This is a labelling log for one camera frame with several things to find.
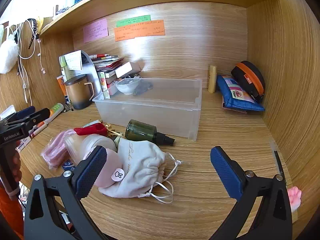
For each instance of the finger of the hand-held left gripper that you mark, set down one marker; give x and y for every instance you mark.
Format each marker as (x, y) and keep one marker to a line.
(37, 115)
(25, 111)

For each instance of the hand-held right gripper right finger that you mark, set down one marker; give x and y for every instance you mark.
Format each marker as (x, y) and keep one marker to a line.
(225, 170)

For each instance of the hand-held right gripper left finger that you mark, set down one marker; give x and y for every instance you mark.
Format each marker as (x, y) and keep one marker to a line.
(92, 170)

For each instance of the small blue box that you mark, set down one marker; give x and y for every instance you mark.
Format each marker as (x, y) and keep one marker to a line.
(68, 165)

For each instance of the frosted cream jar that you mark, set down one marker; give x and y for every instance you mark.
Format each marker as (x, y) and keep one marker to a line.
(95, 143)

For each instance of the pink ruffled cloth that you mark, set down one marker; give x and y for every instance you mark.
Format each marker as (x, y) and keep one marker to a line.
(53, 150)

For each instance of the red fabric pouch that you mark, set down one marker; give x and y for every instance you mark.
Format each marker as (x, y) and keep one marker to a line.
(87, 130)

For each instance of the mint green tube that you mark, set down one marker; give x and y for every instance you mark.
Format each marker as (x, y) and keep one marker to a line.
(93, 123)

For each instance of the green spray bottle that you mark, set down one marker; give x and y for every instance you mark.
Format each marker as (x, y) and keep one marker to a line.
(140, 131)

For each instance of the clear plastic storage bin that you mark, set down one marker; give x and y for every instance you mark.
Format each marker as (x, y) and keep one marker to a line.
(150, 110)

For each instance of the person's left forearm orange sleeve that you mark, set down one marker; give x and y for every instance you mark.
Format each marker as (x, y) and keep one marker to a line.
(10, 212)

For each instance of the wooden desktop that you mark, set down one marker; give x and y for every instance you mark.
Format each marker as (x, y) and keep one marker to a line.
(225, 130)

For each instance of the person's left hand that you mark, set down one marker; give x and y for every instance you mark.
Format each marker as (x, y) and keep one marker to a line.
(18, 162)

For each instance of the white marker pen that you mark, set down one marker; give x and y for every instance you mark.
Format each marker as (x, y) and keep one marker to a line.
(38, 129)

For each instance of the white green orange tube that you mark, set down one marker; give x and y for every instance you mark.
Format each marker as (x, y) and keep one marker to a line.
(56, 110)

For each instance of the small metal clip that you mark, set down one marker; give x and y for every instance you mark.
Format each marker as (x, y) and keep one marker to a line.
(68, 107)

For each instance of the brown mug with lid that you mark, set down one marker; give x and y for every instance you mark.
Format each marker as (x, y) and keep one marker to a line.
(77, 92)

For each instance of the clear ruler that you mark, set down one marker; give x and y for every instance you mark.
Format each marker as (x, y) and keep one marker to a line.
(276, 155)

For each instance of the slim light green bottle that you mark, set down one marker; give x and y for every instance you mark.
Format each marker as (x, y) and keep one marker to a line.
(63, 67)

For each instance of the white plush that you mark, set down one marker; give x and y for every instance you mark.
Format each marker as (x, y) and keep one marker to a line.
(7, 55)

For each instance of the pink wallet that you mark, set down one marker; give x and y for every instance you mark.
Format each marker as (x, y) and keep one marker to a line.
(231, 109)

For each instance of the white paper note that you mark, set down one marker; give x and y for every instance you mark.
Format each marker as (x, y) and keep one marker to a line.
(74, 60)

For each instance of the silver metal stand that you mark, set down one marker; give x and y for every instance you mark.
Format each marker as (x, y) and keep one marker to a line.
(93, 72)

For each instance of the pink paw toy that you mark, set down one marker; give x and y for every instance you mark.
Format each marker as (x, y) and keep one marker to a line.
(294, 198)

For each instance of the blue patchwork pouch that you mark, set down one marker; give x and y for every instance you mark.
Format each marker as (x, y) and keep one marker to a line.
(237, 95)

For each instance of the red white pen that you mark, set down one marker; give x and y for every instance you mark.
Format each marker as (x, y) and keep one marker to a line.
(100, 56)

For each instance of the stack of books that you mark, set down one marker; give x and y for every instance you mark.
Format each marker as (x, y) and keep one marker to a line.
(110, 65)

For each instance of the yellow tube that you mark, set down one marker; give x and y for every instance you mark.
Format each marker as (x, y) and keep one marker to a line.
(212, 80)

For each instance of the black case orange zip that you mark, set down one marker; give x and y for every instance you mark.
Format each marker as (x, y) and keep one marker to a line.
(247, 77)

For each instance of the white cardboard box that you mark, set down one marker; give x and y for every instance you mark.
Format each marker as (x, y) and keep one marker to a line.
(127, 69)

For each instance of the pink paper note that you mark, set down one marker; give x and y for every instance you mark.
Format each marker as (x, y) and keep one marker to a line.
(95, 30)

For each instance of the teal white cup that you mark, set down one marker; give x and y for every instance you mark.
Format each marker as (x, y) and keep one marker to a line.
(70, 0)

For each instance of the orange paper note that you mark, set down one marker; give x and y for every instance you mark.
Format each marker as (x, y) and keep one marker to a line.
(138, 31)

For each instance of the green paper note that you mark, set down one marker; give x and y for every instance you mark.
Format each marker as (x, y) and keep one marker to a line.
(133, 21)

